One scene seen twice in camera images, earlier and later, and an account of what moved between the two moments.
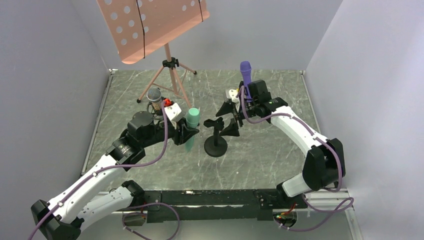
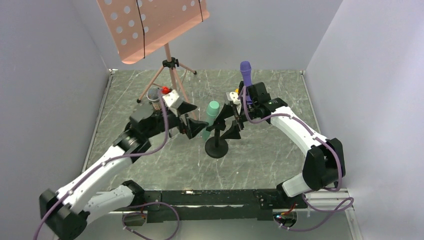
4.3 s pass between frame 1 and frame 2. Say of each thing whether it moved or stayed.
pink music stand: stayed
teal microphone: moved
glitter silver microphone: stayed
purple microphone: stayed
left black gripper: moved
